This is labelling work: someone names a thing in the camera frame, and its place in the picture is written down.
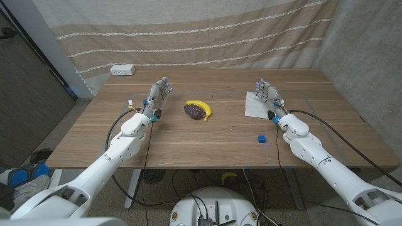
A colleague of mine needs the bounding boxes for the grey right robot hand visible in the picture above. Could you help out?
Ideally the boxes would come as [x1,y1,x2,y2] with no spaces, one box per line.
[253,78,288,124]

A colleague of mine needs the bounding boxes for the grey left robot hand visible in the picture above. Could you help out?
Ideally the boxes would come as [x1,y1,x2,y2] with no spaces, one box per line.
[139,76,174,122]

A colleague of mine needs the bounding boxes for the white cloth napkin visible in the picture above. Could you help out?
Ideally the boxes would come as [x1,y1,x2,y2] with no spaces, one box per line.
[244,91,277,120]

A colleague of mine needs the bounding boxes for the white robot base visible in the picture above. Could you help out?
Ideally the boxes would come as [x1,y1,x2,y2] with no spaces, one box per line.
[168,186,261,226]

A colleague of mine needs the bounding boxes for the purple toy grapes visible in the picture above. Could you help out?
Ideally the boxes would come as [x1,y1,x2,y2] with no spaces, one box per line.
[183,104,207,121]

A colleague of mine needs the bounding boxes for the yellow banana on floor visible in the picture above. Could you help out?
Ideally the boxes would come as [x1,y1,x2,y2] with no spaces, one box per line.
[220,171,239,185]

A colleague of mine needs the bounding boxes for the white power strip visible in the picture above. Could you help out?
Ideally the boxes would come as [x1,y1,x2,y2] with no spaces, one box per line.
[109,64,136,77]

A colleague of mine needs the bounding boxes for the beige striped curtain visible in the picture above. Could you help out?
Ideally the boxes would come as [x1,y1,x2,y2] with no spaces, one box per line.
[31,0,342,95]

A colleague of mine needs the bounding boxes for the black round floor fan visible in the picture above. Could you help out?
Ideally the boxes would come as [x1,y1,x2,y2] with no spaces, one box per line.
[141,168,166,185]

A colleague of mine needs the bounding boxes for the white table leg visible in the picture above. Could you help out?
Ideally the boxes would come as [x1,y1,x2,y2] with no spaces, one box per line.
[284,168,305,210]
[124,168,142,210]

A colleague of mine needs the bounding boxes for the white robot torso edge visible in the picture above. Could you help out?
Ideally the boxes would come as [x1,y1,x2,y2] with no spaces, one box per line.
[0,217,128,226]

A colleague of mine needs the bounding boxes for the grey sneaker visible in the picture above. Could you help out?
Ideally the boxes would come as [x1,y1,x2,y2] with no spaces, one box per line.
[12,174,51,210]

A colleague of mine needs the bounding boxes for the blue and black shoe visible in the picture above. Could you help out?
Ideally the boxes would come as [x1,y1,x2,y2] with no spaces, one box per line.
[8,159,51,188]

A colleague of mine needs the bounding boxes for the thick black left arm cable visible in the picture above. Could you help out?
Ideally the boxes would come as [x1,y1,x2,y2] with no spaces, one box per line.
[106,108,177,208]

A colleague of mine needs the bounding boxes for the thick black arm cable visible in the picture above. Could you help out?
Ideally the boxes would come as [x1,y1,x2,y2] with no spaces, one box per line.
[106,108,177,208]
[288,109,402,188]

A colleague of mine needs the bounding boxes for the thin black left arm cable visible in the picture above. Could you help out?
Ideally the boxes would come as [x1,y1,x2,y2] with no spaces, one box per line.
[140,121,155,226]

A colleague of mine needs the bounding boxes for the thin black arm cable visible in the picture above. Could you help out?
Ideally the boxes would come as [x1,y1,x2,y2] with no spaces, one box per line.
[274,123,283,171]
[140,121,155,226]

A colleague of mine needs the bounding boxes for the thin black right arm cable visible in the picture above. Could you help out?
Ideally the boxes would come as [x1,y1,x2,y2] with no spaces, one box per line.
[274,123,283,171]

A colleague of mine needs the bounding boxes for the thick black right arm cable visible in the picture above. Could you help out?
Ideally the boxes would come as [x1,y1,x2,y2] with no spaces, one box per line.
[288,109,402,188]

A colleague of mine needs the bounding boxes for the white door frame post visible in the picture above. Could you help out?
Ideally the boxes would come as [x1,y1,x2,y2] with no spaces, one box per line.
[1,0,95,100]

